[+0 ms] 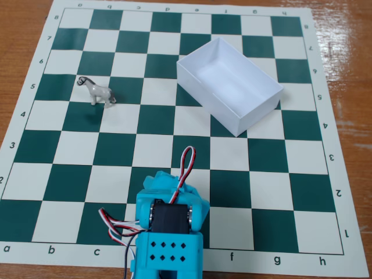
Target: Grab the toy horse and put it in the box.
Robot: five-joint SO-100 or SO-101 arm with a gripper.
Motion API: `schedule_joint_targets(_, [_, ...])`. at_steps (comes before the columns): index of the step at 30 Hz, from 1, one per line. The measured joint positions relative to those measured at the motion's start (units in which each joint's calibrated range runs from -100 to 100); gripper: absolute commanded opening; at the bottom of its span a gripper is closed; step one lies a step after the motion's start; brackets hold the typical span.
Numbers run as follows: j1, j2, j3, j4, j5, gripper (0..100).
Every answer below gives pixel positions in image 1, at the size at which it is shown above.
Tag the cyan gripper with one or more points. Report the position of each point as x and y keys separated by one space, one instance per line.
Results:
x=163 y=179

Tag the grey toy horse figurine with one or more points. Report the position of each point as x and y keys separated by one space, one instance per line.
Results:
x=97 y=90

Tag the cyan robot arm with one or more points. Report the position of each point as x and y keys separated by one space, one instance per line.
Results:
x=171 y=253

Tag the white open cardboard box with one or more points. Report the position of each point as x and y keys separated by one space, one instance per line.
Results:
x=232 y=78

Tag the green and white chess mat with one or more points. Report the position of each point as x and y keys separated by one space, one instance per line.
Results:
x=87 y=180

